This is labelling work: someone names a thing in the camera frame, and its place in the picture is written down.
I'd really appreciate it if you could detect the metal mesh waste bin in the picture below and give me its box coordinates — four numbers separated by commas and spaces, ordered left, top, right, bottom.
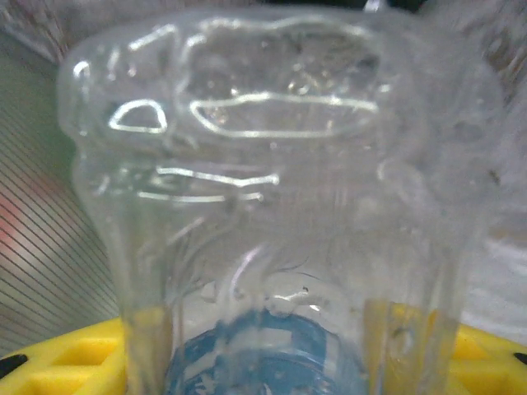
0, 35, 123, 355

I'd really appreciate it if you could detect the blue label plastic bottle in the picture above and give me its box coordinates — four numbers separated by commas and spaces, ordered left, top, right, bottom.
57, 7, 507, 395

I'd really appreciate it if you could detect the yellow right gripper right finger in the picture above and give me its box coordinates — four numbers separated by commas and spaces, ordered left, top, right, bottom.
449, 323, 527, 395

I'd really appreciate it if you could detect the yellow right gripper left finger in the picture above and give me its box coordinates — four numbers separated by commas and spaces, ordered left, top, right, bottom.
0, 316, 129, 395

